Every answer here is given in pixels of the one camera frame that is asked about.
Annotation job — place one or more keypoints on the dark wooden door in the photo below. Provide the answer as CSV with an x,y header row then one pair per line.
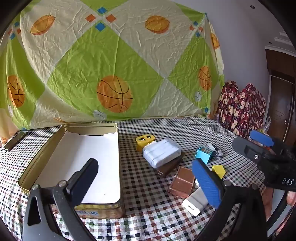
x,y
279,104

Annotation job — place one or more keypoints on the clear plastic bags pile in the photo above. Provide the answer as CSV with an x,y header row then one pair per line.
x,y
264,127

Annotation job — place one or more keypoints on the teal box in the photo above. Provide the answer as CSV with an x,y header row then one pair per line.
x,y
203,156

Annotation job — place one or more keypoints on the brown translucent compact case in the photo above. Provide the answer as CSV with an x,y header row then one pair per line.
x,y
181,182

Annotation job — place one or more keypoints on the dark brown flat comb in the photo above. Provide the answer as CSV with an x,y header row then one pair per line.
x,y
171,168

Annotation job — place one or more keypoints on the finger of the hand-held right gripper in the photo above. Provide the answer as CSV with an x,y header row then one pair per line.
x,y
245,146
261,136

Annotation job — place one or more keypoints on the red plaid bear-print cloth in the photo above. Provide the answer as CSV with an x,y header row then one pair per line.
x,y
240,109

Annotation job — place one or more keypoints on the green cream ball-print bedsheet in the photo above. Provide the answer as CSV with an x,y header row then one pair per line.
x,y
92,58

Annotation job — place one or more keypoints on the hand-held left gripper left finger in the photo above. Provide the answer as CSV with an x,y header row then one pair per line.
x,y
83,183

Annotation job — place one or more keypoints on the yellow face box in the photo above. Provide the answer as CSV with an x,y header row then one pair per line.
x,y
143,140

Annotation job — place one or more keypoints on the white rectangular box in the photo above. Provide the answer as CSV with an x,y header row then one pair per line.
x,y
194,204

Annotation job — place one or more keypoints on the checkered tablecloth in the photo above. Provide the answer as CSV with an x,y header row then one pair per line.
x,y
143,197

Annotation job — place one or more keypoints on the black sequined hair clip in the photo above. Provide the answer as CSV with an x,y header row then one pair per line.
x,y
217,154

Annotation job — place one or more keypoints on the small yellow block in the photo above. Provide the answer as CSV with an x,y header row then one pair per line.
x,y
218,171

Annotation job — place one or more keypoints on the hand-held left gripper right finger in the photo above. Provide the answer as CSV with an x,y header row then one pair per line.
x,y
205,183

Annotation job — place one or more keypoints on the gold metal tin box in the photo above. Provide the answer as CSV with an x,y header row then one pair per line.
x,y
69,157

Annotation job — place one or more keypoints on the white ribbed pack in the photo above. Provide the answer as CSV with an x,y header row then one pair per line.
x,y
161,151

